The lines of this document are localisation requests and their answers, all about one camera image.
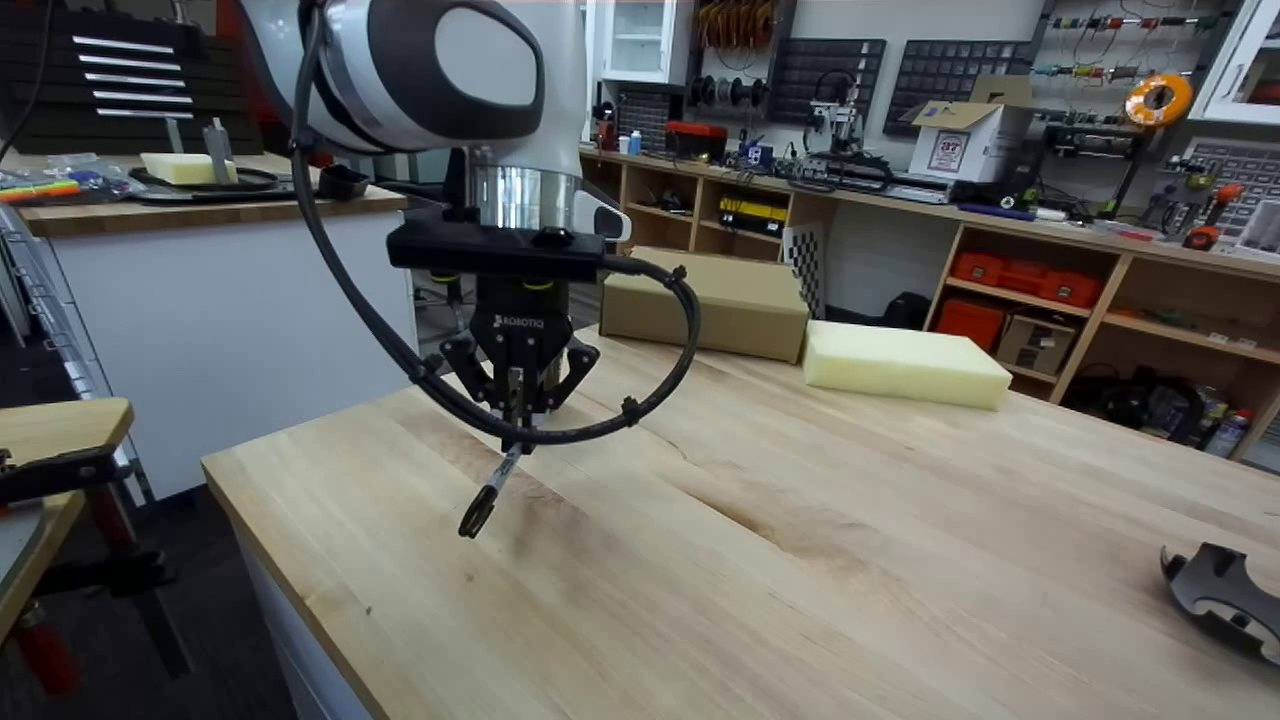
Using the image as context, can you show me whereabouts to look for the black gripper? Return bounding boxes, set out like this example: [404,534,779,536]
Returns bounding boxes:
[387,219,618,414]

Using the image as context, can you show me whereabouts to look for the wooden stool with clamp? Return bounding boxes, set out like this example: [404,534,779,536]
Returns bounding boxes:
[0,397,191,697]

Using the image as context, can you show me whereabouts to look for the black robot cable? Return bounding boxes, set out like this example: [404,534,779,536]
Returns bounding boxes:
[283,0,707,454]

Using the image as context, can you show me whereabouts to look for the wooden shelving workbench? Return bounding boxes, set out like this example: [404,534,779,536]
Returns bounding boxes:
[585,154,1280,469]

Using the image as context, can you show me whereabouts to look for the white side counter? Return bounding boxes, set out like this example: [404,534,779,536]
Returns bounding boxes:
[5,199,404,500]

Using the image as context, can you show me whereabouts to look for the black round tray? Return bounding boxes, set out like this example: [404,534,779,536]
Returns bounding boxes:
[130,168,291,206]

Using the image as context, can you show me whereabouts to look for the brown cardboard box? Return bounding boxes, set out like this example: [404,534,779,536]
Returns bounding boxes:
[599,250,809,366]

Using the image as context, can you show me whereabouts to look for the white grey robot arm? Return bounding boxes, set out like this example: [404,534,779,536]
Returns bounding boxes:
[236,0,613,423]

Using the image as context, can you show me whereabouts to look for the grey black marker pen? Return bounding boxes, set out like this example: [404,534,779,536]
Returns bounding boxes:
[456,444,523,539]

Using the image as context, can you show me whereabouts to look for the yellow foam block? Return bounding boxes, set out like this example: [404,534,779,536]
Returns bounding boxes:
[804,321,1014,410]

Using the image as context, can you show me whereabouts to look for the yellow tape roll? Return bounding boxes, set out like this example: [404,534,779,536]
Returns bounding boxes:
[1126,74,1195,129]

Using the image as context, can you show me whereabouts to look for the small white cardboard house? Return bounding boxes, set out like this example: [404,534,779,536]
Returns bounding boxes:
[909,101,1004,183]

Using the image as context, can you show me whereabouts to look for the red storage bins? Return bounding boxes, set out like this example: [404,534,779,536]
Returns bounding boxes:
[935,252,1099,349]

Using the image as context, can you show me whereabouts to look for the black metal bracket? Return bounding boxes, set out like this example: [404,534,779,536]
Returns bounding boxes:
[1159,543,1280,668]

